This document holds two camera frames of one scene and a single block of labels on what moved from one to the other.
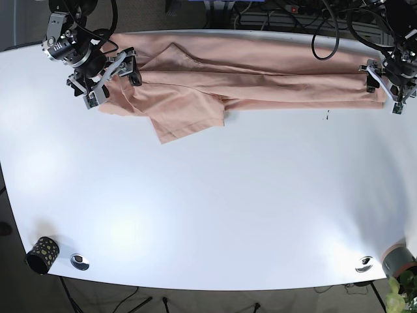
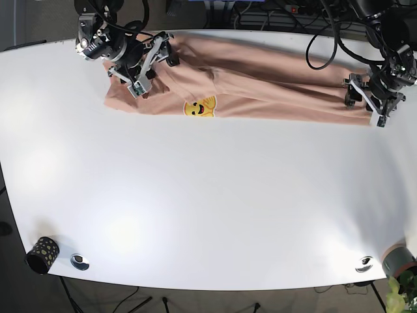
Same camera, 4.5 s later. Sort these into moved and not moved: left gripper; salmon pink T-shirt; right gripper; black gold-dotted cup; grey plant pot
Moved: left gripper; salmon pink T-shirt; right gripper
Not moved: black gold-dotted cup; grey plant pot
